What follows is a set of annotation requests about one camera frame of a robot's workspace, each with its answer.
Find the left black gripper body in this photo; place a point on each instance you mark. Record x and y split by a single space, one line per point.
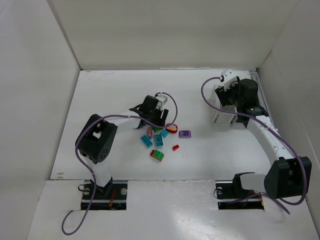
158 118

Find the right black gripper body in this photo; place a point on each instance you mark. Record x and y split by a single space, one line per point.
225 93

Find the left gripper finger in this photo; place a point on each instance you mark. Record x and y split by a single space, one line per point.
136 109
162 120

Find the green stepped lego brick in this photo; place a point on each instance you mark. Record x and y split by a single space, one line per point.
157 130

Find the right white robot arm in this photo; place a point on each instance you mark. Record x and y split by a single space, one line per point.
289 173

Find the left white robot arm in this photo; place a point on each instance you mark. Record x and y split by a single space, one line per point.
95 140

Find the red flower lego piece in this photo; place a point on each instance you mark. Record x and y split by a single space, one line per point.
172 129

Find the small teal lego brick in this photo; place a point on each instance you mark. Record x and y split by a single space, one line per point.
164 133

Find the white slatted container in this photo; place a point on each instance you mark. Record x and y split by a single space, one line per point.
218 117

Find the purple orange flat lego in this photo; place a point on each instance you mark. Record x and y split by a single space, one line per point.
149 132

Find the purple square lego brick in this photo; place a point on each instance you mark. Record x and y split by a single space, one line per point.
185 134

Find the teal two-by-three lego brick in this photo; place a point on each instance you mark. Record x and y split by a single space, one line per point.
146 141

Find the teal tall lego brick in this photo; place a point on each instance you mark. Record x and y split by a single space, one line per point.
159 140

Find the small red lego brick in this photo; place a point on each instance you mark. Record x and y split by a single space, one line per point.
175 147

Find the red green stacked lego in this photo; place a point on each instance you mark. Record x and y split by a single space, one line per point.
157 155

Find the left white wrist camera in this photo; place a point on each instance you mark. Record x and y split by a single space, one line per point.
162 99

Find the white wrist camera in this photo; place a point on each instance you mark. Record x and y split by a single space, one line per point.
162 99
227 78

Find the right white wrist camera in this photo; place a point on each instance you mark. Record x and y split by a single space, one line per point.
227 78

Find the aluminium rail right edge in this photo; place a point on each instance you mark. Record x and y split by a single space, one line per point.
261 95

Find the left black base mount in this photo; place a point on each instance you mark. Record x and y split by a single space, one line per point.
112 197

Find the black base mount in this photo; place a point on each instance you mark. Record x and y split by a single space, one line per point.
231 195
112 197

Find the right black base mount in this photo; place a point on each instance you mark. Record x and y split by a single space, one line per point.
231 195

